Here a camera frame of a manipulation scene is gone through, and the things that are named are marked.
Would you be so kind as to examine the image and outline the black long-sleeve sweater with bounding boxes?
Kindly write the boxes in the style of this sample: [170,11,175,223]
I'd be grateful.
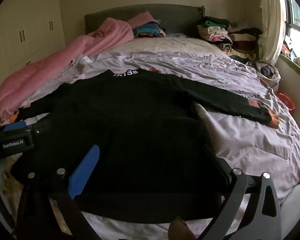
[17,69,279,223]

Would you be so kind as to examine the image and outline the bag with clothes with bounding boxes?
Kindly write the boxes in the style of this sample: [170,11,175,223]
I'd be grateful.
[254,61,281,93]

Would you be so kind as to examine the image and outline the folded pink and blue clothes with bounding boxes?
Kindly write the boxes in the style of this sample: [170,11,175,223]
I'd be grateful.
[127,11,166,38]

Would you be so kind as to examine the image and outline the pile of mixed clothes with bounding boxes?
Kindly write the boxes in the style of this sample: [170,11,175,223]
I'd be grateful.
[197,16,262,63]

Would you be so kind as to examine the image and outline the pink comforter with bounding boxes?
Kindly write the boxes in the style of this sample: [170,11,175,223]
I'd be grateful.
[0,18,134,125]

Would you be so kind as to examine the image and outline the lilac printed duvet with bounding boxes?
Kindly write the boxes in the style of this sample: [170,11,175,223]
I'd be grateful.
[0,51,300,240]

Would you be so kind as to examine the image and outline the cream wardrobe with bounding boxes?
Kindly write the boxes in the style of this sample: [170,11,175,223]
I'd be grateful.
[0,0,65,85]

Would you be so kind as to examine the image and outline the red plastic bag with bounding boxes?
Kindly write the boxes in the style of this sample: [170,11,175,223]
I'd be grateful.
[276,93,296,114]

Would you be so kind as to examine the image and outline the beige bed sheet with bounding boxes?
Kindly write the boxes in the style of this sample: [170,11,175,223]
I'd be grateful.
[107,37,227,56]

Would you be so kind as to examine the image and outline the dark grey headboard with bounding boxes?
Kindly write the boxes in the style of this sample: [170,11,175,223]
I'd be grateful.
[84,4,205,34]

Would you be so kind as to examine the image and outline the cream curtain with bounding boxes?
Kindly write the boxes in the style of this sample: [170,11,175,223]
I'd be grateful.
[258,0,286,65]

